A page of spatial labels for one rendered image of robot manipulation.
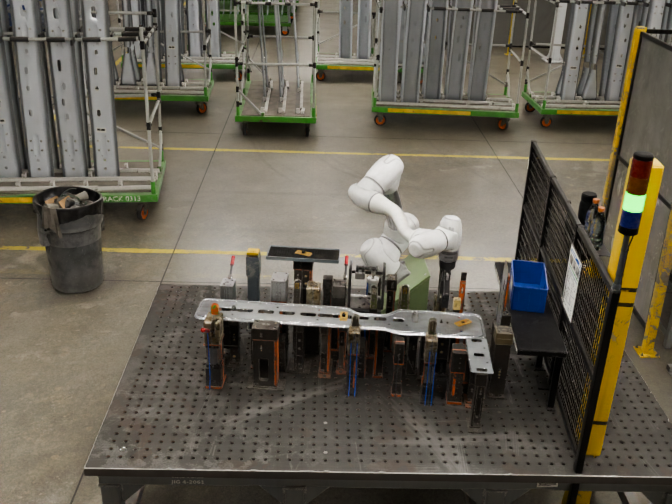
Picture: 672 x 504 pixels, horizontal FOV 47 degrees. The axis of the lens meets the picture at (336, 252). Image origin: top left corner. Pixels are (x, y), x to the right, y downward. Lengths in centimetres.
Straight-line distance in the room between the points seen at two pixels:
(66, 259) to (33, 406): 142
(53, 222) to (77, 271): 44
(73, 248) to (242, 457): 305
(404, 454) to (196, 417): 94
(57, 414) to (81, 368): 48
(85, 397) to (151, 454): 168
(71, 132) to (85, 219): 182
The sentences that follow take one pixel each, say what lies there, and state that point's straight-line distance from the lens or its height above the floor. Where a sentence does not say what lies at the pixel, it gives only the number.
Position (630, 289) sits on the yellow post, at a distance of 321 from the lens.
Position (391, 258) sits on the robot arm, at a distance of 437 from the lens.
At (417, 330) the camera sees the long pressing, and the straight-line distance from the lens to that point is 368.
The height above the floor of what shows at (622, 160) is 105.
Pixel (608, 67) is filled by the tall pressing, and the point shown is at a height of 71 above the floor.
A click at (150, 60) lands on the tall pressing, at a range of 1107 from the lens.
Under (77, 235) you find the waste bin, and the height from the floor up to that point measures 49.
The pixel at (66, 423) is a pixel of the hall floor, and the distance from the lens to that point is 488.
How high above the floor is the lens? 288
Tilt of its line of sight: 25 degrees down
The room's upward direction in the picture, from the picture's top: 2 degrees clockwise
